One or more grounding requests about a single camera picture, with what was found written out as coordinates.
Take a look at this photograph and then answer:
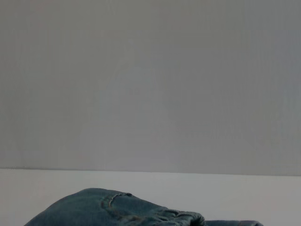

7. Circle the blue denim shorts with cartoon print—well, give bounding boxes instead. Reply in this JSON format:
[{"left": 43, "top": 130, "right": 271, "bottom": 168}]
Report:
[{"left": 23, "top": 187, "right": 264, "bottom": 226}]

